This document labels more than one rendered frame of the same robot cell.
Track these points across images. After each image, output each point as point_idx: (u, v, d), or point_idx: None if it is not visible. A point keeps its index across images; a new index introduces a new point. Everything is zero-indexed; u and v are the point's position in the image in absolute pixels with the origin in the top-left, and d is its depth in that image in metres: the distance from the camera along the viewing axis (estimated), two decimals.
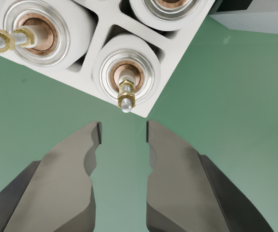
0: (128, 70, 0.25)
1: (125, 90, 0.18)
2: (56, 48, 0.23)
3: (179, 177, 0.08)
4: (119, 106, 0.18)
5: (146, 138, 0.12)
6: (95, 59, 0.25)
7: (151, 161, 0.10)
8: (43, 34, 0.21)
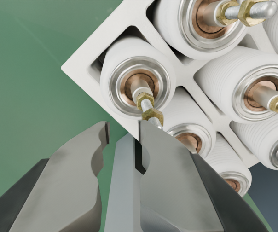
0: None
1: (161, 122, 0.16)
2: (193, 28, 0.20)
3: (172, 176, 0.08)
4: (153, 113, 0.15)
5: (138, 139, 0.12)
6: (167, 58, 0.22)
7: (144, 161, 0.10)
8: (213, 26, 0.19)
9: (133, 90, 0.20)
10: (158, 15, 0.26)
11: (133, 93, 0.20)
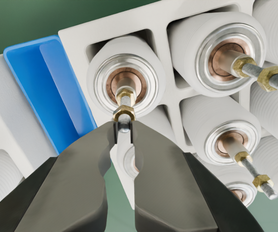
0: None
1: None
2: (247, 197, 0.31)
3: (165, 176, 0.08)
4: None
5: (130, 139, 0.12)
6: None
7: (137, 162, 0.10)
8: (240, 200, 0.30)
9: None
10: None
11: None
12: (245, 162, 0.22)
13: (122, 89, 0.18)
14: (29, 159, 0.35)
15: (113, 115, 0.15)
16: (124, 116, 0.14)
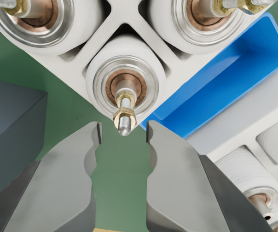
0: None
1: None
2: None
3: (179, 177, 0.08)
4: None
5: (146, 138, 0.12)
6: None
7: (151, 161, 0.10)
8: None
9: None
10: None
11: None
12: None
13: (134, 100, 0.19)
14: (264, 114, 0.33)
15: (130, 110, 0.15)
16: (130, 126, 0.14)
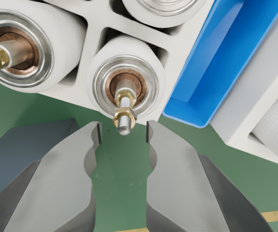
0: None
1: None
2: None
3: (179, 177, 0.08)
4: None
5: (146, 138, 0.12)
6: None
7: (151, 161, 0.10)
8: None
9: None
10: None
11: None
12: None
13: (118, 93, 0.18)
14: None
15: (114, 121, 0.15)
16: (121, 118, 0.14)
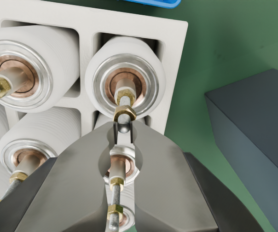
0: None
1: None
2: None
3: (166, 176, 0.08)
4: None
5: (130, 139, 0.12)
6: None
7: (137, 162, 0.10)
8: None
9: None
10: None
11: None
12: (17, 184, 0.22)
13: (126, 89, 0.18)
14: None
15: (115, 110, 0.15)
16: (127, 116, 0.14)
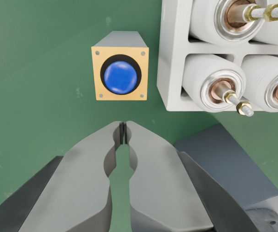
0: None
1: None
2: None
3: (161, 176, 0.08)
4: None
5: (125, 140, 0.12)
6: None
7: (131, 162, 0.10)
8: None
9: None
10: None
11: None
12: None
13: None
14: None
15: None
16: None
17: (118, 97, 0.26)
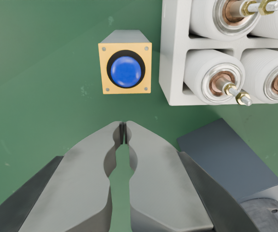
0: None
1: None
2: None
3: (161, 176, 0.08)
4: None
5: (125, 140, 0.12)
6: None
7: (131, 162, 0.10)
8: None
9: None
10: None
11: None
12: None
13: None
14: None
15: None
16: None
17: (124, 91, 0.27)
